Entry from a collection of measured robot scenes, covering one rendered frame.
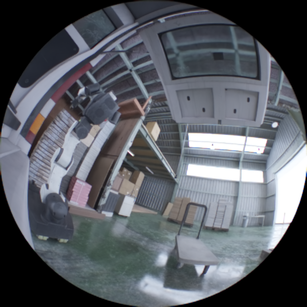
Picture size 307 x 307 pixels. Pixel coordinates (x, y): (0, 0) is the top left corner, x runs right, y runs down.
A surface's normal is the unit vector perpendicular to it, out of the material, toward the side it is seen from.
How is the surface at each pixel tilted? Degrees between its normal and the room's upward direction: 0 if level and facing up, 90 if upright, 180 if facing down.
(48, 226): 90
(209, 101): 167
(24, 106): 90
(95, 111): 125
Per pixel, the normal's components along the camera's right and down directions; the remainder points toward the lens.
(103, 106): 0.53, 0.56
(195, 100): -0.40, 0.71
